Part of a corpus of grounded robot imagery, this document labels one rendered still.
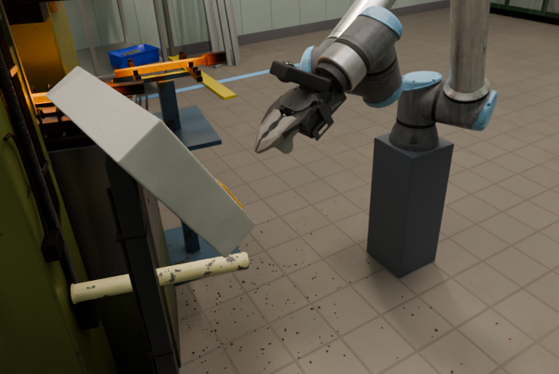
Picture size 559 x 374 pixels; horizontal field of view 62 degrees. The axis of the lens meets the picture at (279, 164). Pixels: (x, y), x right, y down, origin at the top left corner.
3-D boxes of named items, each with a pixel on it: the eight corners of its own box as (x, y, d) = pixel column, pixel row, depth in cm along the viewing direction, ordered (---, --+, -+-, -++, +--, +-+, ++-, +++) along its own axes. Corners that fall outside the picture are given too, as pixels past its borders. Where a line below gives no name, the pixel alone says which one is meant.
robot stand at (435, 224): (401, 235, 227) (413, 124, 198) (435, 260, 210) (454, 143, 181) (366, 251, 218) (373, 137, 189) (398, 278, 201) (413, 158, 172)
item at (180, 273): (246, 261, 126) (245, 246, 124) (250, 274, 122) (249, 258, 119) (77, 293, 118) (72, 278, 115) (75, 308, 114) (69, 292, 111)
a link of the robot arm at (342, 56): (358, 47, 84) (321, 38, 90) (341, 66, 83) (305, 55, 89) (372, 82, 90) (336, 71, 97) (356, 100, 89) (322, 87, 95)
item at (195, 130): (196, 109, 213) (196, 105, 212) (221, 144, 181) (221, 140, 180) (130, 121, 203) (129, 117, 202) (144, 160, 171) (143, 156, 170)
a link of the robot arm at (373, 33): (409, 44, 94) (403, 5, 86) (372, 86, 91) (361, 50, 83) (373, 32, 100) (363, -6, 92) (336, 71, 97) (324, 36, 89)
